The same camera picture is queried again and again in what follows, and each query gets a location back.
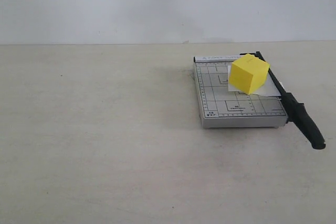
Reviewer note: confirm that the grey paper cutter base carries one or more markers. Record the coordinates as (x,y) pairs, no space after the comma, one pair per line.
(220,108)

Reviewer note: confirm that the yellow foam cube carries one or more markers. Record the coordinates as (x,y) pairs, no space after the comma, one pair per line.
(248,73)

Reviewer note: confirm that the white paper sheet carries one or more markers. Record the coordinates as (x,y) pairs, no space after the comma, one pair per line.
(269,89)

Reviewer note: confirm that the black cutter blade arm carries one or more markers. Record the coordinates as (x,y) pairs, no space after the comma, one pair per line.
(297,114)

